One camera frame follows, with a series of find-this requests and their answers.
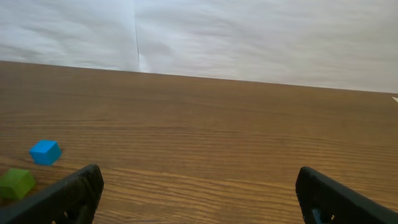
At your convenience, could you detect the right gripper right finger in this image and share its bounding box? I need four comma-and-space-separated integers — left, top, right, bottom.
295, 166, 398, 224

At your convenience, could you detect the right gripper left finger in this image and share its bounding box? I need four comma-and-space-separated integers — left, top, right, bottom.
0, 164, 105, 224

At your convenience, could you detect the green cube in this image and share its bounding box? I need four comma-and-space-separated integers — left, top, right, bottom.
0, 167, 37, 200

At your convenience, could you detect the blue cube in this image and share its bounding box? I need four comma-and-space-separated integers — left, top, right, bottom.
29, 139, 63, 166

